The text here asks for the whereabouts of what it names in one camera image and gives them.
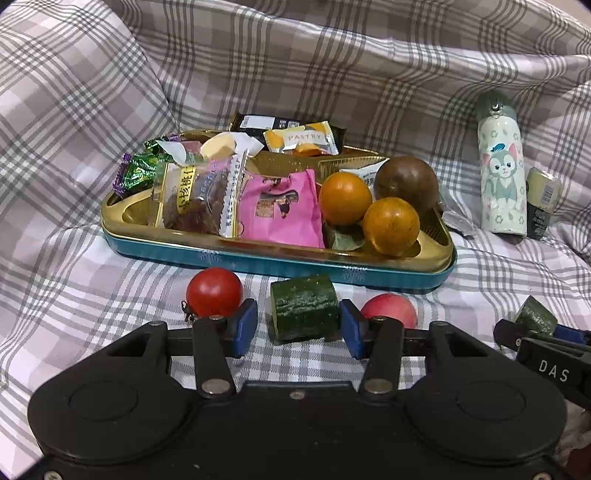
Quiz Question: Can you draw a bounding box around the cucumber piece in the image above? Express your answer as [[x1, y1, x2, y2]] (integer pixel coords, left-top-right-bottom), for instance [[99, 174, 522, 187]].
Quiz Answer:
[[515, 296, 558, 336], [269, 275, 339, 343]]

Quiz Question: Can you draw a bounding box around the small red radish apple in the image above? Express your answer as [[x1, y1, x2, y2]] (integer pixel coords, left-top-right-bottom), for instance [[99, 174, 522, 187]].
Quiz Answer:
[[361, 293, 418, 329]]

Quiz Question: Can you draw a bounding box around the red tomato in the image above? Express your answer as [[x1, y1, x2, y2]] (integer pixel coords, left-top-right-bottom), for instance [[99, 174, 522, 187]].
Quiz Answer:
[[185, 267, 242, 317]]

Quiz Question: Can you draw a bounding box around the orange in tin front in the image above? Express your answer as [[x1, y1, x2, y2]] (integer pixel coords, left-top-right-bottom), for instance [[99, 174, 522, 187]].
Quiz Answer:
[[362, 197, 421, 257]]

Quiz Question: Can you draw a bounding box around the orange in tin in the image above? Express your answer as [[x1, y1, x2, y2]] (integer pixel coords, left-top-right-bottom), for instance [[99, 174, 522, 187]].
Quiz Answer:
[[318, 172, 373, 226], [362, 197, 421, 257]]

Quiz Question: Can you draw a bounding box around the silver foil wrapper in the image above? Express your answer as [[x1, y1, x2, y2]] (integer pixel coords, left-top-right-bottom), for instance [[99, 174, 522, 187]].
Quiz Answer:
[[439, 190, 476, 238]]

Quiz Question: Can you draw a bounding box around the green beverage can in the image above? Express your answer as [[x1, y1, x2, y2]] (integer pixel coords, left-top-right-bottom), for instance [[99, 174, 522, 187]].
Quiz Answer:
[[526, 167, 562, 240]]

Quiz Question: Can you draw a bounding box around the pink snack packet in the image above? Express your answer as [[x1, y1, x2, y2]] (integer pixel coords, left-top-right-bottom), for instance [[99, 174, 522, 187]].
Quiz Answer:
[[235, 169, 324, 248]]

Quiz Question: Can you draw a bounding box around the orange in tin back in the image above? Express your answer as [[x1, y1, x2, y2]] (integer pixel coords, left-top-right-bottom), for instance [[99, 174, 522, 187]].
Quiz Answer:
[[318, 172, 373, 226]]

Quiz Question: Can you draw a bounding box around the clear date snack packet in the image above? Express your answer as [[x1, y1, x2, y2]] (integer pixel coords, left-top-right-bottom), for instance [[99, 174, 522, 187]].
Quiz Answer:
[[148, 152, 247, 238]]

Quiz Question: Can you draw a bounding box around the teal gold snack tin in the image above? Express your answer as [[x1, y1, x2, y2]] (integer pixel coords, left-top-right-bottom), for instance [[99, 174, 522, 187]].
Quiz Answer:
[[100, 128, 459, 294]]

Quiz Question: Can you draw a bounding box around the brown passion fruit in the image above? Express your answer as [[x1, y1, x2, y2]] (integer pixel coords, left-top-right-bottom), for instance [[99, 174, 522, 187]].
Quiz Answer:
[[374, 156, 439, 215]]

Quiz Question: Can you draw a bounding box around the green candy wrapper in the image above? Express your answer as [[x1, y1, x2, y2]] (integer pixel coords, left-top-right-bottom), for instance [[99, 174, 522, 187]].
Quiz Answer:
[[112, 136, 169, 198]]

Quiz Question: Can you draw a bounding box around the cartoon cat thermos bottle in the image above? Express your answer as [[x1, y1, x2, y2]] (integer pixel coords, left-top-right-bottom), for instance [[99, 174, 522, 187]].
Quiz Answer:
[[476, 90, 527, 237]]

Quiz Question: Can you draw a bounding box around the yellow pastry packet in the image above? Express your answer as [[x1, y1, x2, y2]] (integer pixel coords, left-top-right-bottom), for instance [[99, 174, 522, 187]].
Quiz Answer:
[[263, 121, 339, 157]]

